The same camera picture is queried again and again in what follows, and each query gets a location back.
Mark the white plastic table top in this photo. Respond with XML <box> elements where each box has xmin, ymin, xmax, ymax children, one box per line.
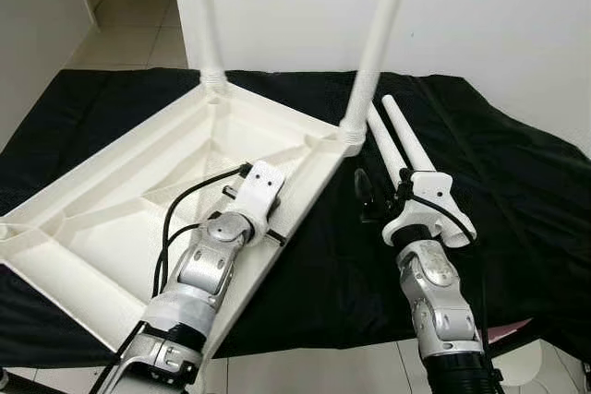
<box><xmin>0</xmin><ymin>76</ymin><xmax>368</xmax><ymax>372</ymax></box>

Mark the black table cloth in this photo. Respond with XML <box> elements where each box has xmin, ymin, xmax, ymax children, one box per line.
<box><xmin>0</xmin><ymin>68</ymin><xmax>591</xmax><ymax>367</ymax></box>

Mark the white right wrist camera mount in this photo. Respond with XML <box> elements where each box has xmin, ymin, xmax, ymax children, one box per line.
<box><xmin>381</xmin><ymin>170</ymin><xmax>455</xmax><ymax>247</ymax></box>

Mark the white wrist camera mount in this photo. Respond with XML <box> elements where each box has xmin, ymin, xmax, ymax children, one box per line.
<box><xmin>381</xmin><ymin>170</ymin><xmax>455</xmax><ymax>247</ymax></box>
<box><xmin>226</xmin><ymin>161</ymin><xmax>287</xmax><ymax>229</ymax></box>

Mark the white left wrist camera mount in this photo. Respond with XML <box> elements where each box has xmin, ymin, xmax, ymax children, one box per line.
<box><xmin>226</xmin><ymin>161</ymin><xmax>287</xmax><ymax>229</ymax></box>

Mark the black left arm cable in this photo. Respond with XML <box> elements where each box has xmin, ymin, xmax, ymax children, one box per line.
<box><xmin>152</xmin><ymin>163</ymin><xmax>255</xmax><ymax>298</ymax></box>

